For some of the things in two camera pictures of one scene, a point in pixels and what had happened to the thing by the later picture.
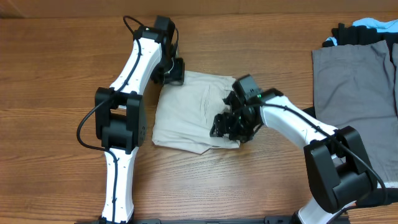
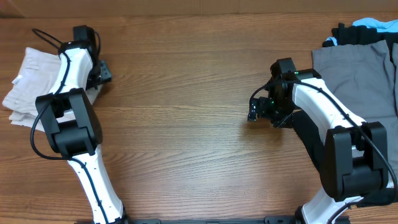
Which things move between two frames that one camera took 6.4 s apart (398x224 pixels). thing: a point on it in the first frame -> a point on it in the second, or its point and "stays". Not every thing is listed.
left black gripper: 177,72 -> 106,76
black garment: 344,34 stays
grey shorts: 357,86 stays
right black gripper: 224,125 -> 262,104
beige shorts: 185,114 -> 34,79
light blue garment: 386,27 stays
